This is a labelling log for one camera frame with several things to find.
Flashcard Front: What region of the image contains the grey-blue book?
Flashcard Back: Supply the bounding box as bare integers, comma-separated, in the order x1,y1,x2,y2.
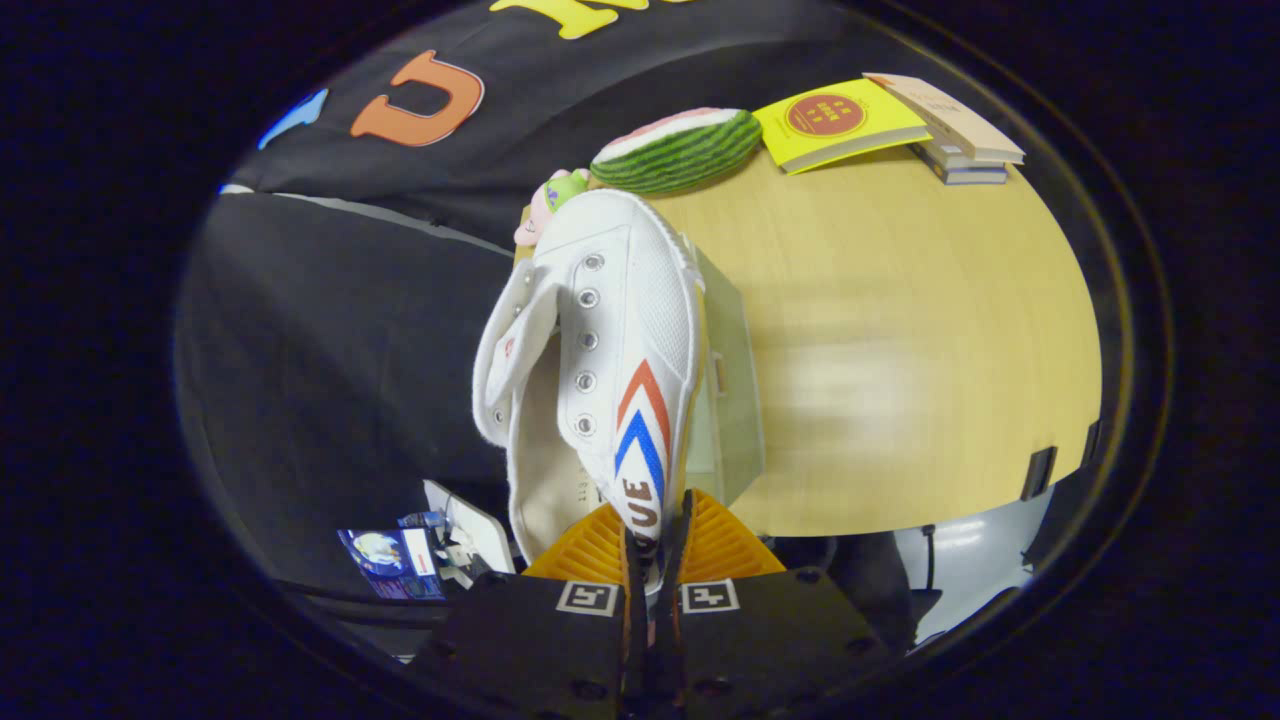
912,140,1009,186

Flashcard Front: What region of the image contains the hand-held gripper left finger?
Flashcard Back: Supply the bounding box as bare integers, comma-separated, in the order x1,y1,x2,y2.
410,500,641,720

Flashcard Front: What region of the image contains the yellow book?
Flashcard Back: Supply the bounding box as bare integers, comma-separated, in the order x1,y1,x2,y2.
752,78,933,176

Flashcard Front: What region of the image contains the white canvas shoe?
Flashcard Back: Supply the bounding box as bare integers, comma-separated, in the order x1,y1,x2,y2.
472,188,709,591

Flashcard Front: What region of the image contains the black table bracket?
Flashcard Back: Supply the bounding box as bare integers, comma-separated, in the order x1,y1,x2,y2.
1022,447,1058,501

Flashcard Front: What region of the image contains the white flat object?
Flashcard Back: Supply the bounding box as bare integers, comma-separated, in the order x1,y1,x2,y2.
423,480,517,576

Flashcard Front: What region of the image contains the tan book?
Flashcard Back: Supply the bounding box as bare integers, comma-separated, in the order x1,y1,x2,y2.
862,72,1027,166

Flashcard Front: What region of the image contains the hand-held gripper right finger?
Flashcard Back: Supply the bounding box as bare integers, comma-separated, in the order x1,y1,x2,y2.
660,488,891,716

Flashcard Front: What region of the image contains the blue printed packet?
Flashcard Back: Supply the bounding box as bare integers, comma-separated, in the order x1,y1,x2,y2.
338,527,446,601

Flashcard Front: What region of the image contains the pink and green plush toy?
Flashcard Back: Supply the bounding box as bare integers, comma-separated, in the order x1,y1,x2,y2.
514,168,593,248

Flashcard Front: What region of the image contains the watermelon slice plush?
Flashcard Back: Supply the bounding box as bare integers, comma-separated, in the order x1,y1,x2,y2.
590,107,764,195

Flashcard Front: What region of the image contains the beige fabric storage box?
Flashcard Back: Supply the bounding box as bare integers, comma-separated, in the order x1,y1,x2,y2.
690,245,769,506

